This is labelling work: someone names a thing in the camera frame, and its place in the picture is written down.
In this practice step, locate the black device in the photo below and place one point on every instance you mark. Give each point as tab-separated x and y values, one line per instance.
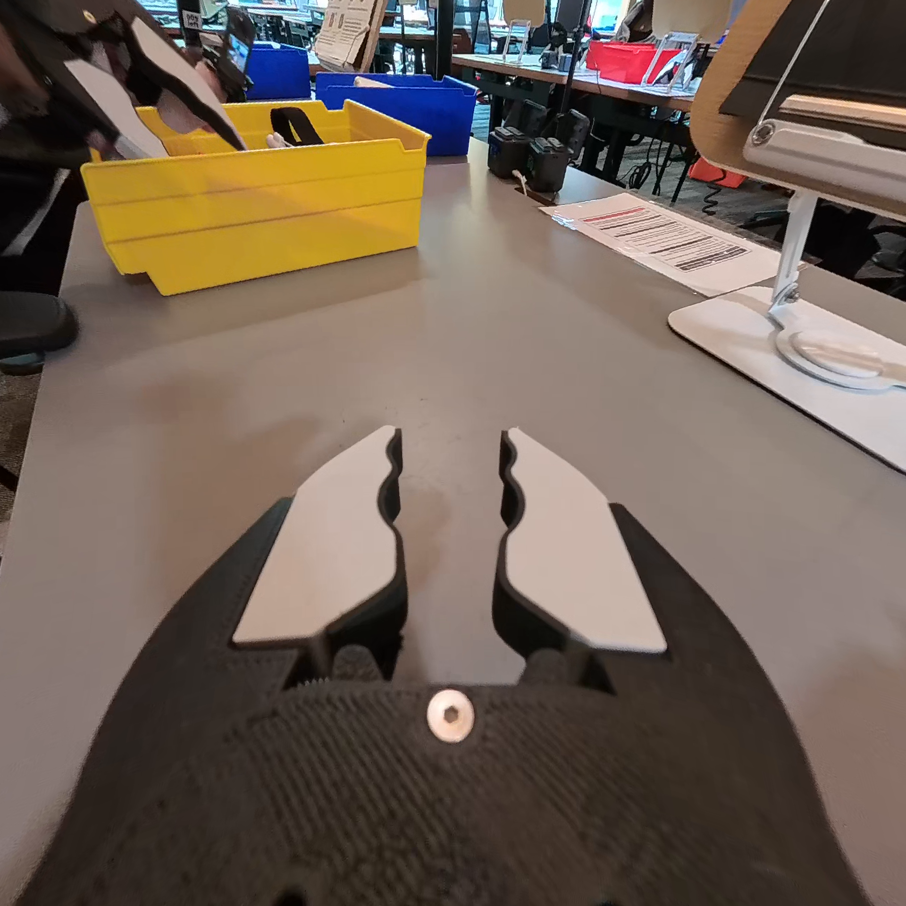
538	156

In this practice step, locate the long wooden desk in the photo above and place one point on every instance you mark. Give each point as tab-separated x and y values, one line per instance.
566	71

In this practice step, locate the black panel with cardboard board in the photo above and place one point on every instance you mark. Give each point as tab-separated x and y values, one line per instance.
524	10
690	14

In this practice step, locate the yellow storage bin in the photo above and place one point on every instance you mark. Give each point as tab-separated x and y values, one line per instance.
248	205

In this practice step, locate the orange traffic cone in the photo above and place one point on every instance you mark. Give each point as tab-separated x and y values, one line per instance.
715	173

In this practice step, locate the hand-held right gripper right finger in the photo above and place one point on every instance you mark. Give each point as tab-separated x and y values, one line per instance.
580	566

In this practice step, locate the printed paper sheet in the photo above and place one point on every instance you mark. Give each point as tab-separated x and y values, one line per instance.
672	240

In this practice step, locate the blue storage bin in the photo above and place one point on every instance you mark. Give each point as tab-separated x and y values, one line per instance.
279	71
425	113

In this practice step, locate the black pole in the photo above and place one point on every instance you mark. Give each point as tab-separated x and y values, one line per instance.
444	35

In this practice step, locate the red storage bin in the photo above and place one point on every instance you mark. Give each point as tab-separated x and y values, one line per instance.
630	60

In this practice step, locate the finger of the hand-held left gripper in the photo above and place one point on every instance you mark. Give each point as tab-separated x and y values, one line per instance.
159	53
106	95

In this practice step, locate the small white item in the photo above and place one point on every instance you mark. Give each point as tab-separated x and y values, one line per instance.
279	140

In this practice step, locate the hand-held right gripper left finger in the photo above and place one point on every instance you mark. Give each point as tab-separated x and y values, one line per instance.
325	559

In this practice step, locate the white document stand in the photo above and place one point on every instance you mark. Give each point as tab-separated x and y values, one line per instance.
729	329

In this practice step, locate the black chair armrest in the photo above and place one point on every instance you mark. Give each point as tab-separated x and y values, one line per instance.
28	333

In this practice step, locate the cardboard sheet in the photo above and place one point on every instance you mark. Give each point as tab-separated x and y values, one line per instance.
350	32

